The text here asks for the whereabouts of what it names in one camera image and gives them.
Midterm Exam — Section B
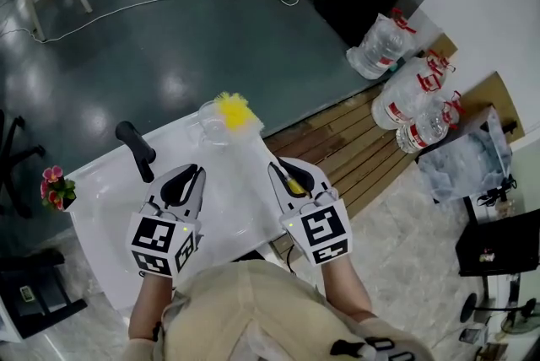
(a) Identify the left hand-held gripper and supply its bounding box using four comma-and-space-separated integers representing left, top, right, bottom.
127, 164, 208, 279

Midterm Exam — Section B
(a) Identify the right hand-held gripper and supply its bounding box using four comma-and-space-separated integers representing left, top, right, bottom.
267, 156, 354, 267

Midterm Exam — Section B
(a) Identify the clear glass cup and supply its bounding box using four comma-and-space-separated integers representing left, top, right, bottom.
186, 100, 237, 148

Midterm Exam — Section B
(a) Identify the yellow bristle brush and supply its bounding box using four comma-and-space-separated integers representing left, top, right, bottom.
213, 91, 308, 197

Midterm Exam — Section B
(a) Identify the person's left forearm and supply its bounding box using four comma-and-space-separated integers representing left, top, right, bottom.
127, 272, 175, 342

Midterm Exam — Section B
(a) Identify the person's right forearm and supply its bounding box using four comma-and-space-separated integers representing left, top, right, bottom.
321, 253, 377, 323

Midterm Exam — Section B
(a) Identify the pink potted flower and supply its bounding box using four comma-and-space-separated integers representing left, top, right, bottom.
40, 164, 78, 212

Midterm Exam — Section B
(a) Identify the person's beige top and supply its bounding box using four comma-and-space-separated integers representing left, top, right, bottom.
121, 259, 438, 361

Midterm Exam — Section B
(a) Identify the clear plastic storage box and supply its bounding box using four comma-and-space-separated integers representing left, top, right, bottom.
416, 105, 515, 205

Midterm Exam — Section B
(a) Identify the black office chair base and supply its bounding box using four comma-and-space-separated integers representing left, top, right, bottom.
0, 109, 47, 219

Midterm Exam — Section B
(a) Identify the black low shelf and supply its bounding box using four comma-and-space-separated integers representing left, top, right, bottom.
0, 248, 89, 340

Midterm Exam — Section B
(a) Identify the black side table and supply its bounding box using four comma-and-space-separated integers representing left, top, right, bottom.
454, 207, 540, 278

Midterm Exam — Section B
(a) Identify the brown cardboard sheet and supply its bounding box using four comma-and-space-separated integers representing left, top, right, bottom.
457, 71, 527, 141

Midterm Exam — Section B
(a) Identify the white power cable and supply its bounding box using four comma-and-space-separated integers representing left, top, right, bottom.
0, 0, 301, 44

